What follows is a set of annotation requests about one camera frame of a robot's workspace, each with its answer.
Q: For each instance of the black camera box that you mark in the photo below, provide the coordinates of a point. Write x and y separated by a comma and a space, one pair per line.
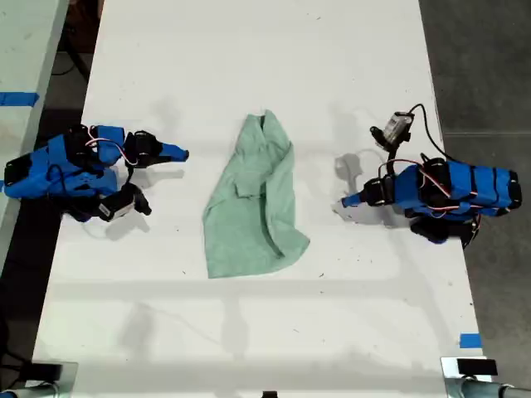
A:
396, 126
118, 209

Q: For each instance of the metal table clamp bracket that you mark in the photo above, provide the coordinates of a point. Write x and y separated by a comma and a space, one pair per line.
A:
68, 373
449, 369

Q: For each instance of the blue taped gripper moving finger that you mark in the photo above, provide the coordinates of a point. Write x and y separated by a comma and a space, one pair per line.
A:
174, 156
356, 202

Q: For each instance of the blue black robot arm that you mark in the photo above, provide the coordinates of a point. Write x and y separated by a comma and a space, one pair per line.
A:
62, 174
469, 190

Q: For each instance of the small black box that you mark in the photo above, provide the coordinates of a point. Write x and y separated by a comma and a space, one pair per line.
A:
45, 370
477, 367

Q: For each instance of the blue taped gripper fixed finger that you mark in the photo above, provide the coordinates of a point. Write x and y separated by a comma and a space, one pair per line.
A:
174, 149
356, 196

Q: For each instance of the long blue tape strip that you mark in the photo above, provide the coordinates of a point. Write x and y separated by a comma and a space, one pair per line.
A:
18, 98

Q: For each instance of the grey metal pipe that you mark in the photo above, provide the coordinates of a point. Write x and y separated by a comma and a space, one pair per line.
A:
477, 389

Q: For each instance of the black camera stalk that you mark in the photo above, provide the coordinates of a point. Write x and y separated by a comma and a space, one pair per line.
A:
140, 199
394, 155

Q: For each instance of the short blue tape strip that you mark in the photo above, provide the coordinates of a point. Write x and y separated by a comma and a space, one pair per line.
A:
471, 341

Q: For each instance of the pale side table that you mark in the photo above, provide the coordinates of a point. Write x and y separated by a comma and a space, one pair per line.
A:
25, 62

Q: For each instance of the small black clip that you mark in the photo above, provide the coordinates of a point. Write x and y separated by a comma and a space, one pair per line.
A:
269, 394

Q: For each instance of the pale green t-shirt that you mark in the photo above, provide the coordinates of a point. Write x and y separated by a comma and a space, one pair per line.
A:
253, 207

